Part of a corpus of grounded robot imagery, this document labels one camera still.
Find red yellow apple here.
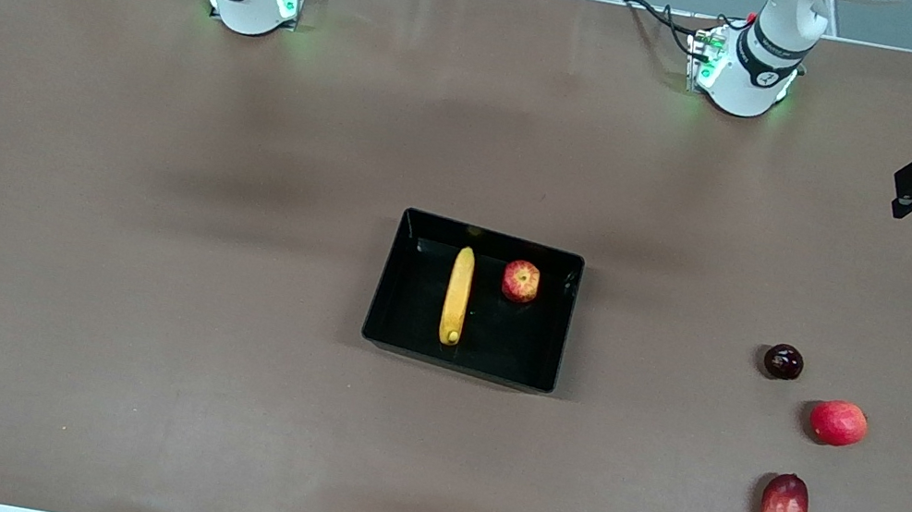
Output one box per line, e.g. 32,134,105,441
498,257,544,309

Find yellow banana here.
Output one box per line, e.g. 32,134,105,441
436,243,480,349

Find black plastic box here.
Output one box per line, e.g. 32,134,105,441
356,203,590,398

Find dark purple plum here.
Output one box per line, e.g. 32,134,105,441
760,341,808,384

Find red peach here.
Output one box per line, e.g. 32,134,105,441
805,396,872,453

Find black base cables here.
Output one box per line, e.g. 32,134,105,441
612,0,754,67

